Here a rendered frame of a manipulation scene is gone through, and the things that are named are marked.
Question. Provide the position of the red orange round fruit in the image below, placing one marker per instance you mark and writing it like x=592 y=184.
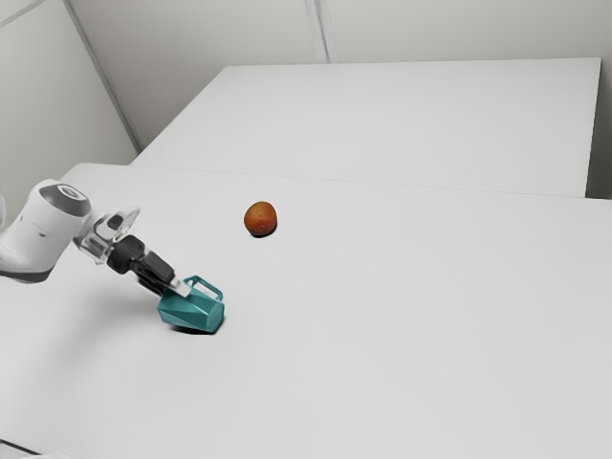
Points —
x=260 y=218

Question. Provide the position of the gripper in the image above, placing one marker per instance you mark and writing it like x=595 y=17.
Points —
x=127 y=253

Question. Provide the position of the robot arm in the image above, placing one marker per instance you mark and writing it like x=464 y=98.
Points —
x=38 y=234

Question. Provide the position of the teal faceted mug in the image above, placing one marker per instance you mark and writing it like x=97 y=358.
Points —
x=193 y=311

